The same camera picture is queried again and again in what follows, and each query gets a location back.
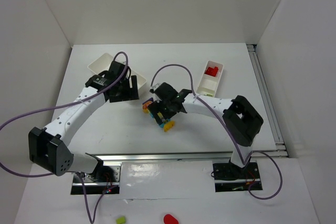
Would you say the red round piece foreground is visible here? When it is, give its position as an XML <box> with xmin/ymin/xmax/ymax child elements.
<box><xmin>163</xmin><ymin>214</ymin><xmax>179</xmax><ymax>224</ymax></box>

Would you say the left white divided container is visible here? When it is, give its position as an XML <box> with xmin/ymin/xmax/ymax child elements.
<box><xmin>87</xmin><ymin>52</ymin><xmax>147</xmax><ymax>98</ymax></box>

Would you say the teal and green lego stack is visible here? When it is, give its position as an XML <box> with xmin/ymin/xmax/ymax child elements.
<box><xmin>149</xmin><ymin>112</ymin><xmax>163</xmax><ymax>125</ymax></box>

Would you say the red lego brick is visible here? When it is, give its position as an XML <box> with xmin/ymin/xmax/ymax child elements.
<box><xmin>205</xmin><ymin>67</ymin><xmax>213</xmax><ymax>76</ymax></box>
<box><xmin>209</xmin><ymin>67</ymin><xmax>219</xmax><ymax>77</ymax></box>

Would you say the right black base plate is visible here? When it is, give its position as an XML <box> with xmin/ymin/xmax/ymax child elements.
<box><xmin>211</xmin><ymin>162</ymin><xmax>263</xmax><ymax>193</ymax></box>

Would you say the white divided container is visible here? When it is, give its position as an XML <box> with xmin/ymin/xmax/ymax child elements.
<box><xmin>87</xmin><ymin>52</ymin><xmax>147</xmax><ymax>98</ymax></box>
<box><xmin>196</xmin><ymin>60</ymin><xmax>224</xmax><ymax>97</ymax></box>

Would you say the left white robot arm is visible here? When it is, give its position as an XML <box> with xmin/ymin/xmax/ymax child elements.
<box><xmin>28</xmin><ymin>61</ymin><xmax>139</xmax><ymax>177</ymax></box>

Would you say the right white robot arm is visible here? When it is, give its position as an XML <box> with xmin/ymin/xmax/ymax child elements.
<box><xmin>147</xmin><ymin>82</ymin><xmax>264</xmax><ymax>170</ymax></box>

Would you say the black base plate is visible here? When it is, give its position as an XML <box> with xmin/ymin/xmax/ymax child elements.
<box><xmin>211</xmin><ymin>162</ymin><xmax>263</xmax><ymax>193</ymax></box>
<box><xmin>71</xmin><ymin>163</ymin><xmax>121</xmax><ymax>195</ymax></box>

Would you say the green lego on foreground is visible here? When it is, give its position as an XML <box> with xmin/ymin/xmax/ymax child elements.
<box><xmin>115</xmin><ymin>216</ymin><xmax>127</xmax><ymax>224</ymax></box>

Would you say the right white divided container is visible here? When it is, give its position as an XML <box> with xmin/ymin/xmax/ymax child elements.
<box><xmin>196</xmin><ymin>60</ymin><xmax>224</xmax><ymax>97</ymax></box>

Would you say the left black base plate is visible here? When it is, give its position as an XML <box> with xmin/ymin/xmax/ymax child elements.
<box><xmin>71</xmin><ymin>163</ymin><xmax>121</xmax><ymax>195</ymax></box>

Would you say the aluminium rail front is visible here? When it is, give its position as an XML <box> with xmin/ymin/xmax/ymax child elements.
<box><xmin>96</xmin><ymin>152</ymin><xmax>232</xmax><ymax>166</ymax></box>

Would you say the aluminium rail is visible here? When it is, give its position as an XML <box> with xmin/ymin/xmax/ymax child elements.
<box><xmin>246</xmin><ymin>44</ymin><xmax>289</xmax><ymax>157</ymax></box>
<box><xmin>96</xmin><ymin>152</ymin><xmax>232</xmax><ymax>166</ymax></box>

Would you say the orange sun round lego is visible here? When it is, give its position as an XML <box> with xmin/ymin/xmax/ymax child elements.
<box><xmin>142</xmin><ymin>98</ymin><xmax>154</xmax><ymax>114</ymax></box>

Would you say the aluminium rail right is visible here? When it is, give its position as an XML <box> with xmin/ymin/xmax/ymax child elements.
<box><xmin>246</xmin><ymin>44</ymin><xmax>289</xmax><ymax>157</ymax></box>

